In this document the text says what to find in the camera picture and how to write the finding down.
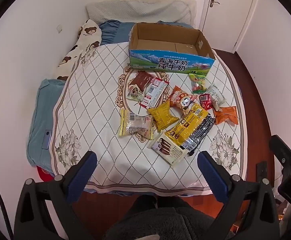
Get red item under bed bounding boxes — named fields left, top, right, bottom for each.
left=35, top=166, right=54, bottom=182

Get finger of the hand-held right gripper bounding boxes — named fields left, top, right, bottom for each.
left=269, top=134, right=291, bottom=167

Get long black snack packet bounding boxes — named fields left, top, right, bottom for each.
left=181, top=114, right=215, bottom=157

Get person's dark fleece clothing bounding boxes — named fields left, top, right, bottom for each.
left=103, top=195, right=236, bottom=240

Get white wafer biscuit packet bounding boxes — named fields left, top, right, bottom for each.
left=148, top=131, right=188, bottom=168

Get brown jerky snack packet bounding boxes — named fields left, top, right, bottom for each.
left=126, top=70, right=156, bottom=101

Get colourful candy bag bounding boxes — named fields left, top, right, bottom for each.
left=189, top=74, right=208, bottom=95

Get small red snack packet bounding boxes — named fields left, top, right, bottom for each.
left=199, top=93, right=213, bottom=110

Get orange panda snack packet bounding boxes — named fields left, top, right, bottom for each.
left=169, top=85, right=198, bottom=117

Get blue pillow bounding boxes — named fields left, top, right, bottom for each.
left=98, top=20, right=195, bottom=47

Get bear print pillow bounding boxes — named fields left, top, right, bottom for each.
left=54, top=19, right=102, bottom=82

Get long yellow and black packet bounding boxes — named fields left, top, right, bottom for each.
left=164, top=102, right=210, bottom=147

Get white quilted pillow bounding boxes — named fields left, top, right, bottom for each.
left=85, top=0, right=196, bottom=28

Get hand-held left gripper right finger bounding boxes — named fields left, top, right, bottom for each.
left=198, top=151, right=280, bottom=240

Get clear white snack packet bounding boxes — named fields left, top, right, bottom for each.
left=207, top=84, right=225, bottom=110

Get yellow chip bag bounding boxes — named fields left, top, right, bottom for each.
left=147, top=101, right=180, bottom=133

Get printed blue cardboard box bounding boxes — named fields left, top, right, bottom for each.
left=128, top=22, right=215, bottom=77

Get white and red snack packet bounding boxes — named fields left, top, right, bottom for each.
left=138, top=77, right=170, bottom=109

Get blue cushion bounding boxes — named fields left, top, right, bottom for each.
left=27, top=79, right=66, bottom=175

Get white door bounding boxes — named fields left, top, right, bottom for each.
left=202, top=0, right=258, bottom=53

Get white quilted floral bedspread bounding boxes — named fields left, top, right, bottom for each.
left=52, top=41, right=247, bottom=195

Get yellow-edged clear bread packet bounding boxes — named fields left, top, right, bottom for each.
left=119, top=108, right=154, bottom=140

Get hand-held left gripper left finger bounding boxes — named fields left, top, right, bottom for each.
left=14, top=151, right=97, bottom=240

